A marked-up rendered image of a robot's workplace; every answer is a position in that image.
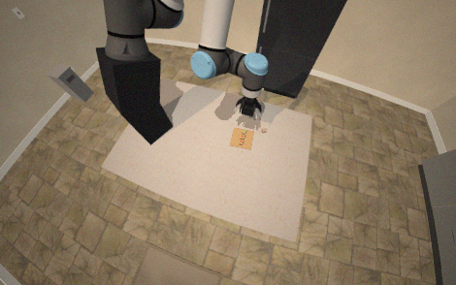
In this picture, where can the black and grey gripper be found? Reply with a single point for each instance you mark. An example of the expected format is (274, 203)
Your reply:
(250, 110)

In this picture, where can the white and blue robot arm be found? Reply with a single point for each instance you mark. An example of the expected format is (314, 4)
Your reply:
(127, 20)

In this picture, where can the tan mat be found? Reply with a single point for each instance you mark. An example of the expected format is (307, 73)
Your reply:
(237, 132)

